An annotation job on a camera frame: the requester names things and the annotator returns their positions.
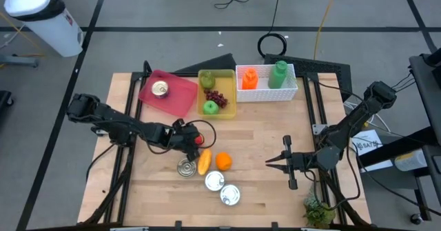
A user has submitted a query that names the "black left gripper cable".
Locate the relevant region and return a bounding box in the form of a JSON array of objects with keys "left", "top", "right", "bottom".
[{"left": 185, "top": 119, "right": 218, "bottom": 150}]

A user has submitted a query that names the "pink and blue label can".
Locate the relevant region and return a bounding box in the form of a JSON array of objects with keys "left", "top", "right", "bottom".
[
  {"left": 151, "top": 80, "right": 170, "bottom": 99},
  {"left": 176, "top": 158, "right": 197, "bottom": 179}
]

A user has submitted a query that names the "green apple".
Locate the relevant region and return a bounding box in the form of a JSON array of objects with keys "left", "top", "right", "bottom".
[{"left": 202, "top": 100, "right": 220, "bottom": 116}]

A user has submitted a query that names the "black equipment cart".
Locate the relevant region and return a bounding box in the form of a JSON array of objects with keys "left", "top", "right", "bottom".
[{"left": 358, "top": 53, "right": 441, "bottom": 221}]

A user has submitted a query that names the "white perforated plastic basket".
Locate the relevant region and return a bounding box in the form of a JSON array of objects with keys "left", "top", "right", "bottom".
[{"left": 235, "top": 63, "right": 299, "bottom": 103}]

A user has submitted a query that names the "green label tuna can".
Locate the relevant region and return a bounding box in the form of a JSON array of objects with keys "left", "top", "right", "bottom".
[
  {"left": 204, "top": 170, "right": 226, "bottom": 192},
  {"left": 219, "top": 184, "right": 241, "bottom": 206}
]

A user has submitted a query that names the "yellow plastic bin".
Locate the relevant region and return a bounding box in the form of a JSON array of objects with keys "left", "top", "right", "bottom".
[{"left": 196, "top": 68, "right": 238, "bottom": 120}]

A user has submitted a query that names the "white trash can black bag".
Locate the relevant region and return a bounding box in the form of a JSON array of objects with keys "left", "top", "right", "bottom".
[{"left": 3, "top": 0, "right": 85, "bottom": 58}]

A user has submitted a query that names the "green pear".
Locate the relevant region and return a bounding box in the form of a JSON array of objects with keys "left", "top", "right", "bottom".
[{"left": 200, "top": 71, "right": 216, "bottom": 90}]

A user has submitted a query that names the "white bottle yellow label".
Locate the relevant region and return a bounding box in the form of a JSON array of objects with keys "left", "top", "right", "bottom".
[{"left": 393, "top": 149, "right": 428, "bottom": 172}]

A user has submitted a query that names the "green artificial succulent plant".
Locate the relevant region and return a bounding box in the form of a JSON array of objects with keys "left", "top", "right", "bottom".
[{"left": 302, "top": 185, "right": 337, "bottom": 229}]

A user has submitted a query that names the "orange-red plastic squeeze bottle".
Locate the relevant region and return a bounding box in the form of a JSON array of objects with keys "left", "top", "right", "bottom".
[{"left": 241, "top": 68, "right": 259, "bottom": 90}]

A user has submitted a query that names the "bunch of dark red grapes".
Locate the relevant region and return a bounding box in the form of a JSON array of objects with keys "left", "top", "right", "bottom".
[{"left": 203, "top": 88, "right": 229, "bottom": 109}]

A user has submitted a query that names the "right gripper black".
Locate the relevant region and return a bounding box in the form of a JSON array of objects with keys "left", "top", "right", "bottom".
[{"left": 265, "top": 134, "right": 318, "bottom": 191}]

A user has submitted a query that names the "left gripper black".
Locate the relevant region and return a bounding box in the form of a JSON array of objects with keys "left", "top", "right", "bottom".
[{"left": 171, "top": 118, "right": 204, "bottom": 162}]

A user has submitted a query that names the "black coiled floor cable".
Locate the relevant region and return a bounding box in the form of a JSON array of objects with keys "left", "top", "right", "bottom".
[{"left": 257, "top": 0, "right": 288, "bottom": 59}]

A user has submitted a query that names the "black chair base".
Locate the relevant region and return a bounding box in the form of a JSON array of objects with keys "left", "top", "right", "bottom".
[{"left": 0, "top": 90, "right": 14, "bottom": 113}]

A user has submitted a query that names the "grey stand leg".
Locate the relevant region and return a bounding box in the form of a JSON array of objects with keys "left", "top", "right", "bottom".
[{"left": 0, "top": 53, "right": 39, "bottom": 69}]

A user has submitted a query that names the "green plastic squeeze bottle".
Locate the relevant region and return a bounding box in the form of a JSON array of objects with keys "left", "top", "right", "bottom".
[{"left": 267, "top": 60, "right": 289, "bottom": 90}]

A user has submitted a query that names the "red plastic tray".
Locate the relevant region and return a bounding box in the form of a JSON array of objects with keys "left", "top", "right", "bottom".
[{"left": 138, "top": 69, "right": 199, "bottom": 119}]

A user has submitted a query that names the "small black floor mat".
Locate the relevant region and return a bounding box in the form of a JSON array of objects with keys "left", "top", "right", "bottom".
[{"left": 174, "top": 52, "right": 238, "bottom": 74}]

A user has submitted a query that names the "white paper sign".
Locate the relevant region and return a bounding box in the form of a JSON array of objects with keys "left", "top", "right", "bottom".
[{"left": 350, "top": 129, "right": 393, "bottom": 173}]

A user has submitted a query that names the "black metal table frame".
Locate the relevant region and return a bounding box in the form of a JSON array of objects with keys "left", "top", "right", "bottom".
[{"left": 81, "top": 61, "right": 371, "bottom": 231}]

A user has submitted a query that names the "yellow mango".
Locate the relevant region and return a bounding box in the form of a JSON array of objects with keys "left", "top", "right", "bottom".
[{"left": 196, "top": 148, "right": 213, "bottom": 177}]

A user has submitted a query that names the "orange fruit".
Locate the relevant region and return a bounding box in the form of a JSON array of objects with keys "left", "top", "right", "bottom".
[{"left": 215, "top": 151, "right": 234, "bottom": 172}]

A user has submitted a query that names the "yellow floor cable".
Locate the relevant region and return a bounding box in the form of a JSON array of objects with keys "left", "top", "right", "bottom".
[{"left": 312, "top": 0, "right": 340, "bottom": 60}]

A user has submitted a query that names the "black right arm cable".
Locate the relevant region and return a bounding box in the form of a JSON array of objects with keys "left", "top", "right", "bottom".
[{"left": 302, "top": 144, "right": 362, "bottom": 211}]

